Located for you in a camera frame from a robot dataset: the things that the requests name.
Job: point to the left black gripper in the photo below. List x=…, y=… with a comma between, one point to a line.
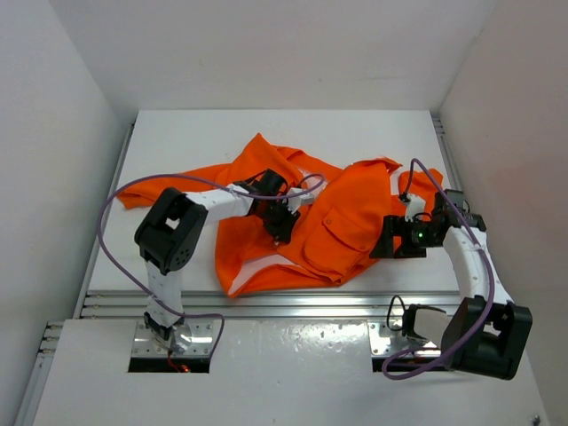
x=282, y=229

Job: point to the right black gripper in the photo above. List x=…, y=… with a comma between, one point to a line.
x=384, y=247

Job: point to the orange zip jacket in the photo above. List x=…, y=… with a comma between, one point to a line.
x=332, y=240

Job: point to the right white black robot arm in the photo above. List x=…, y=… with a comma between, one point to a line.
x=488, y=332

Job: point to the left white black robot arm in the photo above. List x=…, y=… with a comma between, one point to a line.
x=168, y=235

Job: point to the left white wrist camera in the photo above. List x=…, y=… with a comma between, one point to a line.
x=297, y=198

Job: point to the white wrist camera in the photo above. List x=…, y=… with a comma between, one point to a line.
x=414, y=205
x=297, y=198

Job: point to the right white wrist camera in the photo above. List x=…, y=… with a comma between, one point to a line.
x=414, y=205

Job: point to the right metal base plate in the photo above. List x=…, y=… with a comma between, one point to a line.
x=399, y=339

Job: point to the metal base plate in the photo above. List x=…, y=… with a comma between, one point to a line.
x=399, y=339
x=194, y=340

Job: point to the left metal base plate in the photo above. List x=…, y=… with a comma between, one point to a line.
x=194, y=340

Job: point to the aluminium rail frame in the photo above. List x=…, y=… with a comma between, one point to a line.
x=292, y=358

